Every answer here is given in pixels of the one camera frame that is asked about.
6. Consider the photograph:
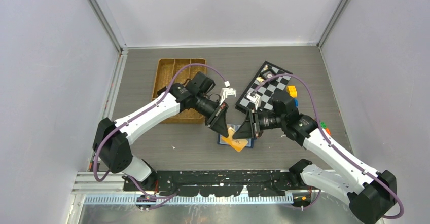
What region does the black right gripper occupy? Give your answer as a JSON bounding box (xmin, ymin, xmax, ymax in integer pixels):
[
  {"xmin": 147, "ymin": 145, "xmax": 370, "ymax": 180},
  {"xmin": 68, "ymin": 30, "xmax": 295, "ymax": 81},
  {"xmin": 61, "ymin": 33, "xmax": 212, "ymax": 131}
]
[{"xmin": 233, "ymin": 107, "xmax": 285, "ymax": 140}]

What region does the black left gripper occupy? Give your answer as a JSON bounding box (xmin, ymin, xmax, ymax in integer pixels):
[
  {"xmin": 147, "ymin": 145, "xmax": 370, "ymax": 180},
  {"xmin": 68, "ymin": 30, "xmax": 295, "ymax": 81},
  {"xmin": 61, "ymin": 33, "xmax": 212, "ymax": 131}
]
[{"xmin": 194, "ymin": 93, "xmax": 229, "ymax": 137}]

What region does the blue card holder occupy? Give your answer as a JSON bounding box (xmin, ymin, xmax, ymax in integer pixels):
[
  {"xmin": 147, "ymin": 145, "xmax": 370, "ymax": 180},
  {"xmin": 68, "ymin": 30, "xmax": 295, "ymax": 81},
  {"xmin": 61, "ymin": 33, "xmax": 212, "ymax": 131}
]
[{"xmin": 218, "ymin": 125, "xmax": 257, "ymax": 148}]

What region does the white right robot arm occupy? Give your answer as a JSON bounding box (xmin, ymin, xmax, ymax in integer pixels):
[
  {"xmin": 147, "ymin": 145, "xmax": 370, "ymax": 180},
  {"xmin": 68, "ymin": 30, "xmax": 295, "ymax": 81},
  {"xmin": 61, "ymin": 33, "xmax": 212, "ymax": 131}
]
[{"xmin": 233, "ymin": 92, "xmax": 397, "ymax": 223}]

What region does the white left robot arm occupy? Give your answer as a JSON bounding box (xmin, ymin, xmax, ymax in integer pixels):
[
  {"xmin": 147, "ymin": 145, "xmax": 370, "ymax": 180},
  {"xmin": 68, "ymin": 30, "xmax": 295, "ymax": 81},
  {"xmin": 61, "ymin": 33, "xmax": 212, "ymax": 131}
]
[{"xmin": 93, "ymin": 72, "xmax": 236, "ymax": 191}]

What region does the black white chessboard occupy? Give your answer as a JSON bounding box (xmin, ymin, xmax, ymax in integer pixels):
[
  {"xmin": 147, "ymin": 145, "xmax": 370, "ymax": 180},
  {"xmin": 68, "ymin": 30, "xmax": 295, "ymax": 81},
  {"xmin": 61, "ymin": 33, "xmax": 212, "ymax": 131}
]
[{"xmin": 235, "ymin": 61, "xmax": 292, "ymax": 114}]

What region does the blue yellow toy car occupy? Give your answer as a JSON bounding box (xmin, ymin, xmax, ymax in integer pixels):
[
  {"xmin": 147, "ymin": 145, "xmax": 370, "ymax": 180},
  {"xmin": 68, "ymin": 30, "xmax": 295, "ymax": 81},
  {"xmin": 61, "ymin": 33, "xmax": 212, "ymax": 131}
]
[{"xmin": 285, "ymin": 86, "xmax": 299, "ymax": 107}]

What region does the woven bamboo cutlery tray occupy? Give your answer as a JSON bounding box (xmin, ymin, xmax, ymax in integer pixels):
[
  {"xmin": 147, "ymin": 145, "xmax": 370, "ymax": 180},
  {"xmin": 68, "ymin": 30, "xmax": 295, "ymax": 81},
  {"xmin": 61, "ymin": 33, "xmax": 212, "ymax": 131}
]
[{"xmin": 152, "ymin": 58, "xmax": 207, "ymax": 125}]

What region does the green toy block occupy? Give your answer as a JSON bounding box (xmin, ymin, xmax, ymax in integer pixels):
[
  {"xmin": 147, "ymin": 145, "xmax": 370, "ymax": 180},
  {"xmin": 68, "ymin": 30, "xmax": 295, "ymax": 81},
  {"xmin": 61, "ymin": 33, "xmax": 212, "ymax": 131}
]
[{"xmin": 320, "ymin": 121, "xmax": 327, "ymax": 129}]

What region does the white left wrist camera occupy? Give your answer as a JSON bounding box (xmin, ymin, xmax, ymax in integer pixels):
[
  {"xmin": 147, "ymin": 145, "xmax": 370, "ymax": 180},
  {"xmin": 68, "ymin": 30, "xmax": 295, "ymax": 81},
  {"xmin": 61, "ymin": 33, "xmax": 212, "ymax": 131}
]
[{"xmin": 219, "ymin": 87, "xmax": 236, "ymax": 105}]

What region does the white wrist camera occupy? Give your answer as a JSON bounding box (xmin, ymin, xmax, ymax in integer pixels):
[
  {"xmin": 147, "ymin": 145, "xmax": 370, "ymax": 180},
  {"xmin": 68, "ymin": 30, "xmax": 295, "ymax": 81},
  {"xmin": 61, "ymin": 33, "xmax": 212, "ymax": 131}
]
[
  {"xmin": 219, "ymin": 87, "xmax": 236, "ymax": 105},
  {"xmin": 246, "ymin": 91, "xmax": 262, "ymax": 110}
]

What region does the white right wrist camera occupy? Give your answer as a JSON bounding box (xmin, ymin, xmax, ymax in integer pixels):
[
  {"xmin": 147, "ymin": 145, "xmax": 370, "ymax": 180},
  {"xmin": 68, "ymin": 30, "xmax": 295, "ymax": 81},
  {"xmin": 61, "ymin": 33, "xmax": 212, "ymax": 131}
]
[{"xmin": 246, "ymin": 91, "xmax": 262, "ymax": 110}]

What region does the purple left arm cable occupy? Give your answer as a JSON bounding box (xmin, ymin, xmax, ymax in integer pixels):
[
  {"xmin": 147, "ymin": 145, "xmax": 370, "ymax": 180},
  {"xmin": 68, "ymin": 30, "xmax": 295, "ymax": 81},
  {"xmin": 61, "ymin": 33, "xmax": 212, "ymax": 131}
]
[{"xmin": 92, "ymin": 63, "xmax": 230, "ymax": 210}]

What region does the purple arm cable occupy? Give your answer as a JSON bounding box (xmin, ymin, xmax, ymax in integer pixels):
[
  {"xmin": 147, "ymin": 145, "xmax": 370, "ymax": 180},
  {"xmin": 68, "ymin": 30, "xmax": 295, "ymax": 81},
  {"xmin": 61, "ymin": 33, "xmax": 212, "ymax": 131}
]
[
  {"xmin": 92, "ymin": 63, "xmax": 230, "ymax": 210},
  {"xmin": 254, "ymin": 73, "xmax": 405, "ymax": 220}
]

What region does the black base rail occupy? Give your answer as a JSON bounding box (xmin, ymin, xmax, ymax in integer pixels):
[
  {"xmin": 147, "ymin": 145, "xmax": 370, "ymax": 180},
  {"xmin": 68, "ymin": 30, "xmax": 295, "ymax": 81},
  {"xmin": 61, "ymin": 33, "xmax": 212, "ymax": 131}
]
[{"xmin": 123, "ymin": 170, "xmax": 311, "ymax": 197}]

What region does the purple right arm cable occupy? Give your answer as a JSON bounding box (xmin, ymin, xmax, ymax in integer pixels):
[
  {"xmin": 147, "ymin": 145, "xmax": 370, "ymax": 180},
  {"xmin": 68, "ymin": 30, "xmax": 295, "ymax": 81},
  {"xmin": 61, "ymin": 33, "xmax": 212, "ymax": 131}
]
[{"xmin": 254, "ymin": 73, "xmax": 405, "ymax": 220}]

